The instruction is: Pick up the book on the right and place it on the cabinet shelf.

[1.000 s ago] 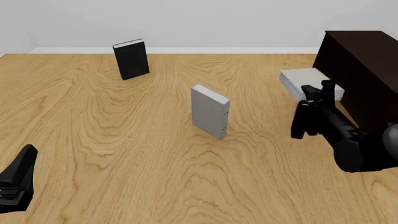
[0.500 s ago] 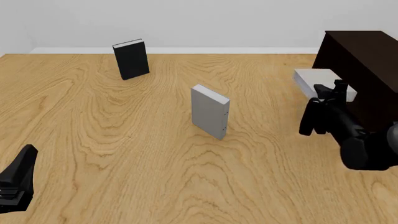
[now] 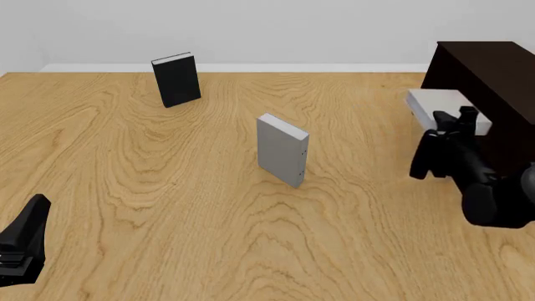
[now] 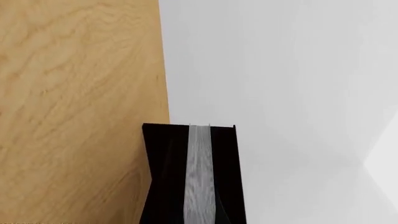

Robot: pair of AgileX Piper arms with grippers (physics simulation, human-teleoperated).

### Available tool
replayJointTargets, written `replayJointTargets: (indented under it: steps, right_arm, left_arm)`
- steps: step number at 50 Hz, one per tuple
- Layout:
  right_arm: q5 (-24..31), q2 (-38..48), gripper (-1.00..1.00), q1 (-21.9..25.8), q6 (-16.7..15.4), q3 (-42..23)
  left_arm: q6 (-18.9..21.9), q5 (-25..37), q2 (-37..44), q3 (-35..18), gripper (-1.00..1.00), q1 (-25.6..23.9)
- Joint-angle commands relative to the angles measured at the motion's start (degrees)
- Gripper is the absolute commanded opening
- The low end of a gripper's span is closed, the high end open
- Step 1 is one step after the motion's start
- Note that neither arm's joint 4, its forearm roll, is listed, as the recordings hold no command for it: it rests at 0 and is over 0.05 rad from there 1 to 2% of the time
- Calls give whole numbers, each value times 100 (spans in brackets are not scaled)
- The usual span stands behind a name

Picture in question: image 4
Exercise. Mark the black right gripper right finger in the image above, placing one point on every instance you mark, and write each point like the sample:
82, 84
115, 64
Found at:
221, 215

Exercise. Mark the black book with grey pages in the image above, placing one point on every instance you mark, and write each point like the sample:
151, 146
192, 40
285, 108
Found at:
200, 163

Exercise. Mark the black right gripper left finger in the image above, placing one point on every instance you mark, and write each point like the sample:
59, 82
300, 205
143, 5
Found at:
164, 205

